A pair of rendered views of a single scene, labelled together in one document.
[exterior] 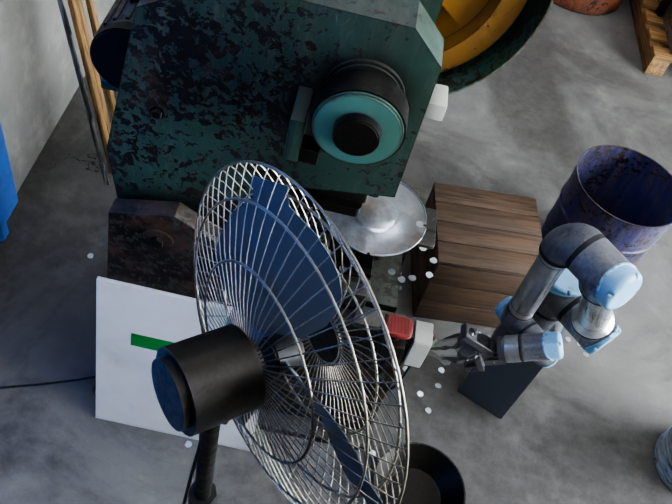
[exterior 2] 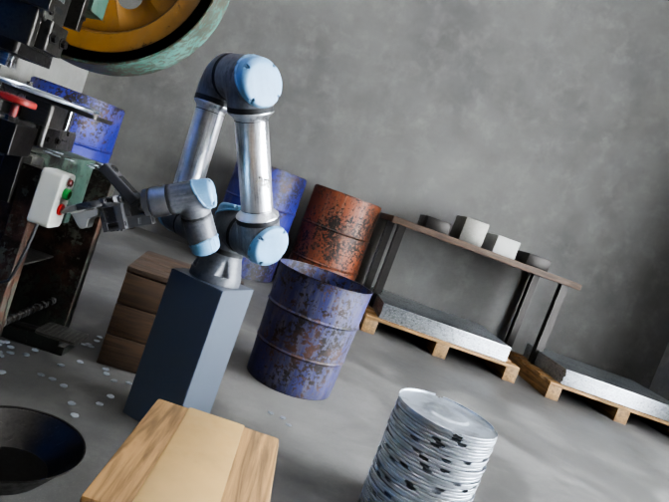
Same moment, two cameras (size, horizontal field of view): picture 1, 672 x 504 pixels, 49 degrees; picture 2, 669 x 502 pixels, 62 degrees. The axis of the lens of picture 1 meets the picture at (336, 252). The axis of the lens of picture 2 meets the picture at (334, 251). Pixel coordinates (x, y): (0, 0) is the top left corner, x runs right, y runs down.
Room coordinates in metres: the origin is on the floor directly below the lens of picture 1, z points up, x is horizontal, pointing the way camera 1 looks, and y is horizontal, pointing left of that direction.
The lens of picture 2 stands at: (-0.15, -0.96, 0.78)
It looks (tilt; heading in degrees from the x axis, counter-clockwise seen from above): 5 degrees down; 0
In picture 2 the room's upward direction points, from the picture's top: 20 degrees clockwise
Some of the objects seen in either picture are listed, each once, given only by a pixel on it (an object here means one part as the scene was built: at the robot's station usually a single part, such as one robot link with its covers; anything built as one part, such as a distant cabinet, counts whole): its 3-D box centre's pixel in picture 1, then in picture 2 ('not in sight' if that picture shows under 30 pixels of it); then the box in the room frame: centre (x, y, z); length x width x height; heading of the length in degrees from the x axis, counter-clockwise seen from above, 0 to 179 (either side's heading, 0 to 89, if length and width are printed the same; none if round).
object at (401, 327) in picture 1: (396, 333); (13, 113); (1.07, -0.20, 0.72); 0.07 x 0.06 x 0.08; 95
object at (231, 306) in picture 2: (511, 356); (189, 350); (1.46, -0.67, 0.23); 0.18 x 0.18 x 0.45; 70
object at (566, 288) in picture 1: (560, 292); (234, 226); (1.46, -0.67, 0.62); 0.13 x 0.12 x 0.14; 46
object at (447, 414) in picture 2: not in sight; (447, 413); (1.38, -1.43, 0.33); 0.29 x 0.29 x 0.01
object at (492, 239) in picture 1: (474, 257); (177, 318); (1.89, -0.51, 0.18); 0.40 x 0.38 x 0.35; 101
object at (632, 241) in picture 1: (601, 225); (308, 328); (2.19, -0.98, 0.24); 0.42 x 0.42 x 0.48
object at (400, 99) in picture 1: (350, 114); not in sight; (1.13, 0.05, 1.31); 0.22 x 0.12 x 0.22; 95
